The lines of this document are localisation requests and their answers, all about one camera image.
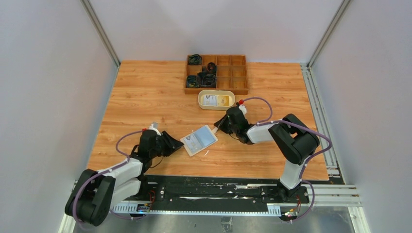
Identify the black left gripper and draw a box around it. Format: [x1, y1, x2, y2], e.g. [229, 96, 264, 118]
[150, 131, 184, 159]

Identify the pale blue VIP card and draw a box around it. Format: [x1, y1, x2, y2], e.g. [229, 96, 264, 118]
[181, 133, 203, 156]

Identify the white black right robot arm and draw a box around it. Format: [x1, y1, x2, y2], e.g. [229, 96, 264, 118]
[214, 104, 320, 203]

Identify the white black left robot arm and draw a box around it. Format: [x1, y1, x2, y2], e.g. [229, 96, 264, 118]
[65, 129, 184, 227]

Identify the white card in tray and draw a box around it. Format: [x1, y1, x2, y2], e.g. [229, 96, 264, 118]
[202, 95, 217, 107]

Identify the beige oval tray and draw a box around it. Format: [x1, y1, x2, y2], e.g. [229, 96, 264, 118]
[198, 89, 235, 111]

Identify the wooden compartment box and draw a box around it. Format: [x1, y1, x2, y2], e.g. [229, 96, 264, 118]
[183, 54, 249, 95]

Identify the rolled black belt middle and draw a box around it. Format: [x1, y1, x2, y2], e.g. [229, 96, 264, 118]
[206, 62, 217, 75]

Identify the rolled black belt top left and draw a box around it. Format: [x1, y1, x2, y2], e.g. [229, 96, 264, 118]
[188, 54, 202, 66]

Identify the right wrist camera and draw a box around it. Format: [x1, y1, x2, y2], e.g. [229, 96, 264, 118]
[238, 103, 247, 115]

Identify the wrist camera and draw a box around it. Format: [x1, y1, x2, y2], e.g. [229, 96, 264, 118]
[238, 103, 247, 115]
[148, 122, 161, 136]

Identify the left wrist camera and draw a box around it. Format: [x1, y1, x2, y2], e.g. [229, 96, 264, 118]
[148, 122, 161, 136]

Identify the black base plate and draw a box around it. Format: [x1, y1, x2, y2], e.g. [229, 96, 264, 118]
[110, 175, 312, 216]

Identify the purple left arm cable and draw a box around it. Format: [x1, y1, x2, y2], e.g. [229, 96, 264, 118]
[72, 128, 147, 226]

